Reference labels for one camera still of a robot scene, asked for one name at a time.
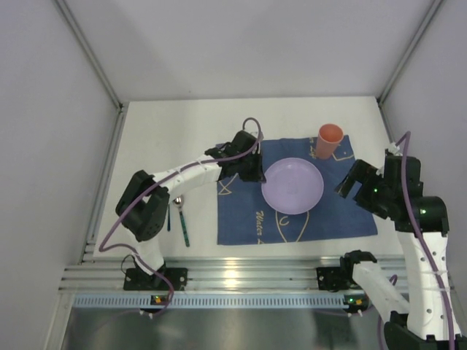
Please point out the left aluminium frame post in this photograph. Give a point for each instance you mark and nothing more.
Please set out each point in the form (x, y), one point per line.
(70, 20)

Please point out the aluminium mounting rail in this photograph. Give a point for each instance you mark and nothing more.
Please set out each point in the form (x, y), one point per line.
(287, 267)

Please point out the spoon with teal handle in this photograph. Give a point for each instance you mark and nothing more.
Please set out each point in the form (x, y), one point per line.
(178, 203)

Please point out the white slotted cable duct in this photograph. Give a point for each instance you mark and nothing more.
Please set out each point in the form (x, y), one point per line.
(227, 301)

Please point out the blue metal fork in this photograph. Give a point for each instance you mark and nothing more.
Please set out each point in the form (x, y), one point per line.
(168, 225)

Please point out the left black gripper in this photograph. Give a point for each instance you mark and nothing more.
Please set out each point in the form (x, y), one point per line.
(255, 169)

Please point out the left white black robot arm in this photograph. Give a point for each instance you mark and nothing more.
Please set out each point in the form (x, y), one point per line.
(143, 207)

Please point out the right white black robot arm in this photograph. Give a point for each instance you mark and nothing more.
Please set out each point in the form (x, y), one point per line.
(424, 320)

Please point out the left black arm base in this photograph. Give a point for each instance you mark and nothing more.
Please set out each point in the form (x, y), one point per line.
(137, 280)

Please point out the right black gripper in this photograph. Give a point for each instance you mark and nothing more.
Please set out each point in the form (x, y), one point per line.
(354, 181)

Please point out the orange plastic cup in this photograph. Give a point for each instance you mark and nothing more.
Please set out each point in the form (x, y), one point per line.
(329, 138)

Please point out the purple plastic plate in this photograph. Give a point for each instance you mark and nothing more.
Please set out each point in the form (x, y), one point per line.
(293, 186)

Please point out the aluminium frame post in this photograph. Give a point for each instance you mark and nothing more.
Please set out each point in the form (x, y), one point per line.
(70, 20)
(414, 42)

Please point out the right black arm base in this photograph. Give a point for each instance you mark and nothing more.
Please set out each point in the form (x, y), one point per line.
(335, 279)

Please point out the right aluminium frame post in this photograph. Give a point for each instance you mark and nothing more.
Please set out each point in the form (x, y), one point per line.
(414, 42)

